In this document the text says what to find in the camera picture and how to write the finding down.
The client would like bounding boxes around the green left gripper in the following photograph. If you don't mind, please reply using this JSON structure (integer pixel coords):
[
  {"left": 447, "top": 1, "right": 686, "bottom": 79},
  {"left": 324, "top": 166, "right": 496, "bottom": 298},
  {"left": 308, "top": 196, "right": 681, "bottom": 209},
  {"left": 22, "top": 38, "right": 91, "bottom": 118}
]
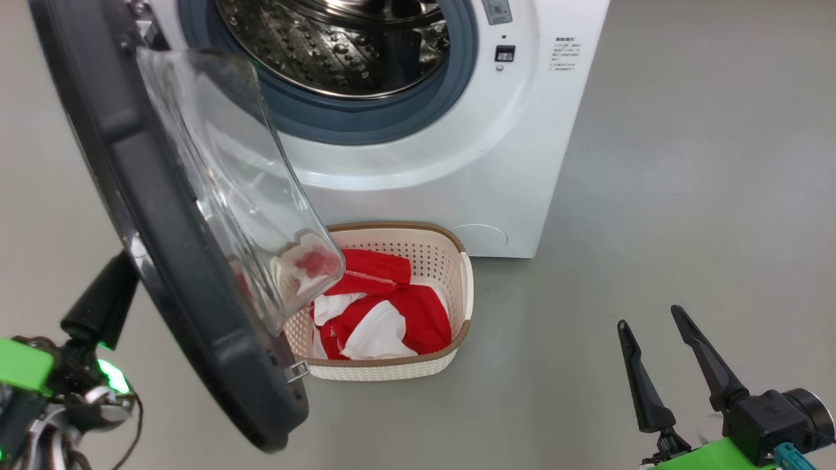
[{"left": 0, "top": 251, "right": 140, "bottom": 399}]

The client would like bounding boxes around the white front-load washing machine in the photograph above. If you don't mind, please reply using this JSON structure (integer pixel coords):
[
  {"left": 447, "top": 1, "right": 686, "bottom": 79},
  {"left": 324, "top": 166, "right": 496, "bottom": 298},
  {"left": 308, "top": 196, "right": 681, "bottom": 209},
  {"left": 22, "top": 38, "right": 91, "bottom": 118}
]
[{"left": 131, "top": 0, "right": 611, "bottom": 259}]

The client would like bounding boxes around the black washer door glass bowl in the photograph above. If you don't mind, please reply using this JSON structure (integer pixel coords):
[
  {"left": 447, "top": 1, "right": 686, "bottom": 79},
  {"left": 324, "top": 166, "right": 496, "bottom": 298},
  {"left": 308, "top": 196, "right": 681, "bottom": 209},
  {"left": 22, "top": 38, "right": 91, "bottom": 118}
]
[{"left": 29, "top": 0, "right": 347, "bottom": 455}]

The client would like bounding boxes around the cream basket brown rim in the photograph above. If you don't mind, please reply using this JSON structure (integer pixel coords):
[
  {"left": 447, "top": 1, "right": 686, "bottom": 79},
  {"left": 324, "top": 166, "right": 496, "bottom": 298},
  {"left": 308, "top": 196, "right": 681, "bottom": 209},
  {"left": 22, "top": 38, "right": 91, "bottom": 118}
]
[{"left": 281, "top": 221, "right": 475, "bottom": 383}]

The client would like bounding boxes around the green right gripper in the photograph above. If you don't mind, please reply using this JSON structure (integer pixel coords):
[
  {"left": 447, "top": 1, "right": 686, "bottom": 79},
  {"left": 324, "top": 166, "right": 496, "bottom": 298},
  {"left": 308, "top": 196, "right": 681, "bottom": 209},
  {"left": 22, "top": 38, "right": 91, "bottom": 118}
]
[{"left": 617, "top": 304, "right": 779, "bottom": 470}]

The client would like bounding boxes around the teal cable connector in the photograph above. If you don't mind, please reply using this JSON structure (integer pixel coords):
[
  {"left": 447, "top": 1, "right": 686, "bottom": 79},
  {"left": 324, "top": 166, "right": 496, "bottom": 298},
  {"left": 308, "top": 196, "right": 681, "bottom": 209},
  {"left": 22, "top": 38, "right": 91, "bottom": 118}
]
[{"left": 773, "top": 442, "right": 818, "bottom": 470}]

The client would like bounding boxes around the red and white garment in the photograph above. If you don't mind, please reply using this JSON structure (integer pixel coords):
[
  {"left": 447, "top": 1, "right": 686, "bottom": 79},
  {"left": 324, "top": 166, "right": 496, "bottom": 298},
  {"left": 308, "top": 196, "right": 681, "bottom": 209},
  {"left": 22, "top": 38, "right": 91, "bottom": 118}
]
[{"left": 312, "top": 284, "right": 453, "bottom": 362}]

